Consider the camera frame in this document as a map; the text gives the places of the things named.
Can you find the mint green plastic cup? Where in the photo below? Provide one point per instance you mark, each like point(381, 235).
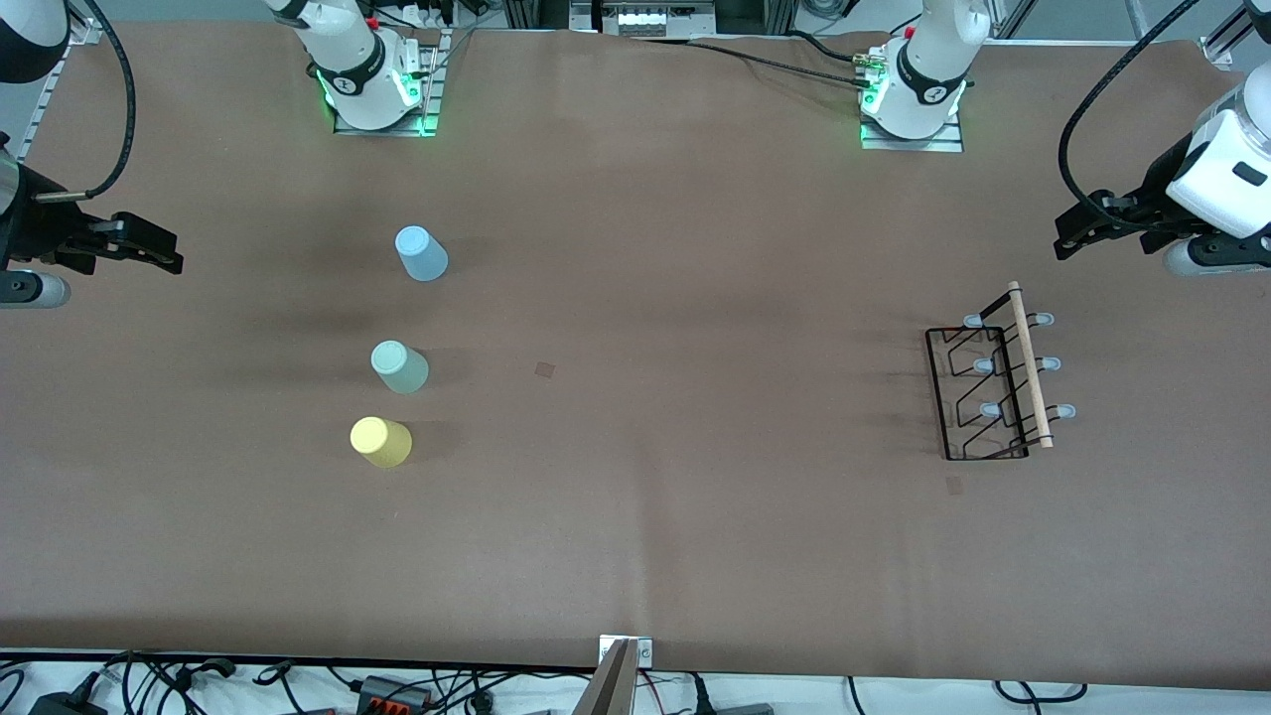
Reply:
point(399, 367)

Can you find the black power adapter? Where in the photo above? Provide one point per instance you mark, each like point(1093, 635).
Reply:
point(65, 705)

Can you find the small metal bracket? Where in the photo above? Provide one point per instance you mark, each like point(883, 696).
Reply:
point(643, 650)

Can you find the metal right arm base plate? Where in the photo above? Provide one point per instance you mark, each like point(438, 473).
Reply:
point(429, 89)

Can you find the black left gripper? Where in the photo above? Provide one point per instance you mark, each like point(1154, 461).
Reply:
point(1159, 188)

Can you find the yellow plastic cup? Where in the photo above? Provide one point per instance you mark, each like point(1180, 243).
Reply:
point(380, 442)

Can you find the aluminium profile rail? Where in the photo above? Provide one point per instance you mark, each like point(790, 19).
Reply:
point(45, 94)
point(1231, 40)

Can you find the light blue plastic cup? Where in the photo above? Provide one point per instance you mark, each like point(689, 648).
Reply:
point(421, 254)

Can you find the white socket strip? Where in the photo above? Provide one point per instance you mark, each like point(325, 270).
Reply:
point(635, 20)

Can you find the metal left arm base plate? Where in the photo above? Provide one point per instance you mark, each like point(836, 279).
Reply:
point(948, 141)

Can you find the black box with orange buttons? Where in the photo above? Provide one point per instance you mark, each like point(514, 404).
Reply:
point(392, 693)

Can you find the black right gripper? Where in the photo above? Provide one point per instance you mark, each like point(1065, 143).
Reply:
point(32, 228)

